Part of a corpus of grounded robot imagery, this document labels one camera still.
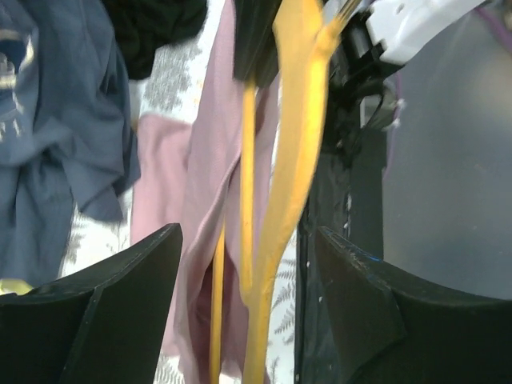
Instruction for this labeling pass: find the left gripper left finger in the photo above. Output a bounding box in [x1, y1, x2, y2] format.
[1, 224, 182, 384]

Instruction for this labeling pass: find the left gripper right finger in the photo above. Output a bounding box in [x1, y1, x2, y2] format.
[316, 235, 511, 383]

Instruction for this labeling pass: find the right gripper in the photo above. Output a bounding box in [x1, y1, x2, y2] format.
[234, 0, 386, 160]

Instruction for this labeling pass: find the yellow hanger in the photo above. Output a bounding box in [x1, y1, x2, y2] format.
[208, 0, 361, 384]

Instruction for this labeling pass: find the pink tank top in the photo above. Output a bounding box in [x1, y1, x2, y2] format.
[130, 0, 283, 384]

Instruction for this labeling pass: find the black tank top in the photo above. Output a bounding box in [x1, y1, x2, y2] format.
[103, 0, 207, 80]

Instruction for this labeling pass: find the blue printed tank top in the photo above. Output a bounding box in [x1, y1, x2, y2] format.
[1, 1, 140, 286]

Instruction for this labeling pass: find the floral table cloth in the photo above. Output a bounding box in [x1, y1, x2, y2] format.
[59, 0, 299, 384]

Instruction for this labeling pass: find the yellow green mug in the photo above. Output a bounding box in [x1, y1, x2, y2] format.
[0, 278, 33, 295]

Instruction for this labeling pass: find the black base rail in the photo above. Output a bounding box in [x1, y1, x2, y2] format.
[294, 130, 387, 383]

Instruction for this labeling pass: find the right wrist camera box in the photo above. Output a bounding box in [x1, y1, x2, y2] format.
[366, 0, 483, 66]

